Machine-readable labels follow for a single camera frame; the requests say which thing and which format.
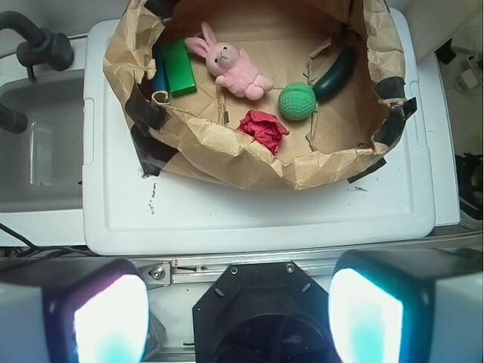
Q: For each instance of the blue cylinder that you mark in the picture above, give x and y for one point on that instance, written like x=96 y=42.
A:
x=159 y=82

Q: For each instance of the green dimpled ball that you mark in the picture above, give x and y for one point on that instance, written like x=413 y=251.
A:
x=297 y=101

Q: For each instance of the white plastic bin lid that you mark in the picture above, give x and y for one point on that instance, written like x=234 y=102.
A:
x=127 y=213

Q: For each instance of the white power adapter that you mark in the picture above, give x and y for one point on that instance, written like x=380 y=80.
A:
x=472 y=76

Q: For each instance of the black octagonal mount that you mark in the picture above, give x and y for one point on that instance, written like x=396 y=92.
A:
x=263 y=314

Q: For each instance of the aluminium rail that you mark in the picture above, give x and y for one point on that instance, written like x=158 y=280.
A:
x=158 y=271

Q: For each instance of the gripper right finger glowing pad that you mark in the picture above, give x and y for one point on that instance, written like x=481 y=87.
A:
x=415 y=305

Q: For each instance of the green rectangular block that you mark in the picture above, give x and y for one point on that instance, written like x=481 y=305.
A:
x=178 y=68

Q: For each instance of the dark green cucumber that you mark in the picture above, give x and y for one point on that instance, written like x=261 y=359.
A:
x=337 y=76

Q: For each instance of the crumpled red paper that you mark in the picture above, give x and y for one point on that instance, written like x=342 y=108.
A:
x=264 y=128

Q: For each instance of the pink plush bunny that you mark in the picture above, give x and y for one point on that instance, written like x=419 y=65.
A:
x=231 y=68

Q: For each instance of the brown paper bag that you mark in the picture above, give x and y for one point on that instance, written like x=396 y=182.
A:
x=289 y=41

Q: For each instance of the black and white shoe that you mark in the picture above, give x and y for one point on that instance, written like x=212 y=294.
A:
x=469 y=169

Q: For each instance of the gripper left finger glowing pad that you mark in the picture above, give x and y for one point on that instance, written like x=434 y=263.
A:
x=72 y=310

